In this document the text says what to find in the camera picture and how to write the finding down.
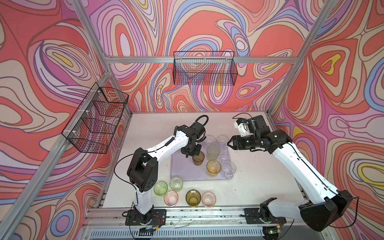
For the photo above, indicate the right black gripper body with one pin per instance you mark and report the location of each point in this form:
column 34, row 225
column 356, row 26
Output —
column 248, row 142

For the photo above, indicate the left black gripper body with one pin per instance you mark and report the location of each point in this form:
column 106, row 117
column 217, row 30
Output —
column 195, row 150

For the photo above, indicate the small clear glass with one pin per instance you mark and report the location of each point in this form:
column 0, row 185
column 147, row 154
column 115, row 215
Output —
column 225, row 157

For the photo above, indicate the pale green glass front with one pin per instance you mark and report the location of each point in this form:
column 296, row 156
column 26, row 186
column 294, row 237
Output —
column 213, row 152

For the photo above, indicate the dark olive glass back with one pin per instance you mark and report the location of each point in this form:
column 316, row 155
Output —
column 198, row 159

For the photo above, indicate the dark olive glass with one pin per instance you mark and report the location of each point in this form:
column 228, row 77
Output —
column 198, row 159
column 193, row 198

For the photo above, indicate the yellow glass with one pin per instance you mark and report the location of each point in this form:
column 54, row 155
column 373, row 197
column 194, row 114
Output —
column 213, row 167

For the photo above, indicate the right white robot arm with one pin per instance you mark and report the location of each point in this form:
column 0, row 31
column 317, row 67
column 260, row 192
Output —
column 324, row 203

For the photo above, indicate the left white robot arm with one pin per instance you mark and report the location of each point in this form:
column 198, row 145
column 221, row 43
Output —
column 144, row 167

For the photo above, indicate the lavender plastic tray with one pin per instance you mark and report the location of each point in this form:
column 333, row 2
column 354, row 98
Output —
column 185, row 168

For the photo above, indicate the light green glass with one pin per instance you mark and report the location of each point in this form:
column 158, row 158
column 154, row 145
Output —
column 176, row 184

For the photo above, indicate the peach pink glass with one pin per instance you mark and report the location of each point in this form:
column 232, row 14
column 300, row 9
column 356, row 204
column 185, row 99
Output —
column 208, row 199

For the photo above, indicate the dark olive glass front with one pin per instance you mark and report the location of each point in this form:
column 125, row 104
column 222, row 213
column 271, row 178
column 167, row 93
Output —
column 193, row 198

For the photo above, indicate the green glass far left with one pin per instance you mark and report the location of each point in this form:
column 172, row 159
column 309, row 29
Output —
column 160, row 188

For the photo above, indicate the pink glass left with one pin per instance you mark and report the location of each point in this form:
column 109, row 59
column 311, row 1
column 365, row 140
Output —
column 171, row 198

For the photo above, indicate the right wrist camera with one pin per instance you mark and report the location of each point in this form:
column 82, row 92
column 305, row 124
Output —
column 241, row 126

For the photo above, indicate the black wire basket back wall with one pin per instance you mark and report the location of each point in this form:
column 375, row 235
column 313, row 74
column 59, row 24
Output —
column 207, row 68

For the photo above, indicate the black wire basket wall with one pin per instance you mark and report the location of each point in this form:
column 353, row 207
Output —
column 100, row 113
column 207, row 68

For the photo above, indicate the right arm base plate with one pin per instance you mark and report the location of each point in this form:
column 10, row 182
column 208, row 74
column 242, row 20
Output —
column 262, row 216

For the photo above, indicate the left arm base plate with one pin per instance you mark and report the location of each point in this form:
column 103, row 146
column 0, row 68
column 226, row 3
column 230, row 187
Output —
column 145, row 217

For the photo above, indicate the black wire basket left wall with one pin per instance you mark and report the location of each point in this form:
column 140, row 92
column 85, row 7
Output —
column 100, row 113

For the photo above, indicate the aluminium front rail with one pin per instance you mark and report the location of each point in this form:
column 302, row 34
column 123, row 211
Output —
column 184, row 217

